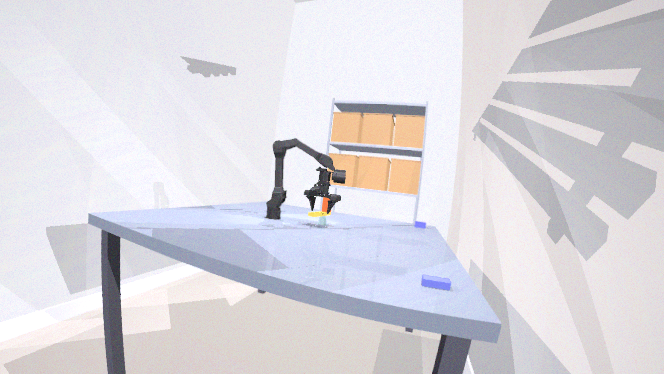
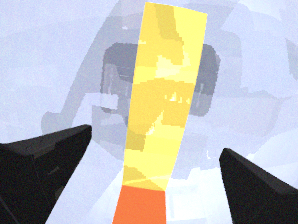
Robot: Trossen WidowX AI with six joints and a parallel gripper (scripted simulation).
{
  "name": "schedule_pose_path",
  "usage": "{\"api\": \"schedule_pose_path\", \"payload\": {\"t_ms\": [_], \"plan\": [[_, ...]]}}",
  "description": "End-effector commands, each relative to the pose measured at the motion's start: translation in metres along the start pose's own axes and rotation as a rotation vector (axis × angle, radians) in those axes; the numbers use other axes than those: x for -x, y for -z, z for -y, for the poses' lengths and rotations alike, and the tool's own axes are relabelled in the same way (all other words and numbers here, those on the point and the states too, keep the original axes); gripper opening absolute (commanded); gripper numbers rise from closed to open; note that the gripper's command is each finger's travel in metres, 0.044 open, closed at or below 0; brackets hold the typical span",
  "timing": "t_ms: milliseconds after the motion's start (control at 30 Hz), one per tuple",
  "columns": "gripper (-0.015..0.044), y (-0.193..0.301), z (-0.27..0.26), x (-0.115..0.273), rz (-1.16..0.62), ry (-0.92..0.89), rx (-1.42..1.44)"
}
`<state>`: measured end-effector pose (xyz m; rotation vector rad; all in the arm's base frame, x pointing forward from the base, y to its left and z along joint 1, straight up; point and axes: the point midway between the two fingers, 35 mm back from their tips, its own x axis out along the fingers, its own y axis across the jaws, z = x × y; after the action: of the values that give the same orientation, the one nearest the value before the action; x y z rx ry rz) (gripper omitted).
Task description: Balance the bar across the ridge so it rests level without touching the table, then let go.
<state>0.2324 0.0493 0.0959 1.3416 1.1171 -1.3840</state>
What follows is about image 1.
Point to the yellow bar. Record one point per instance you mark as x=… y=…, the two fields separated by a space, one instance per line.
x=324 y=210

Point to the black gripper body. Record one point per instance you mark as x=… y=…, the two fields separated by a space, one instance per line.
x=332 y=197

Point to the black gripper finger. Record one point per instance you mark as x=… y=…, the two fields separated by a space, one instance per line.
x=330 y=205
x=312 y=202

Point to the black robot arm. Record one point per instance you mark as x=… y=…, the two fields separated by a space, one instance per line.
x=279 y=194

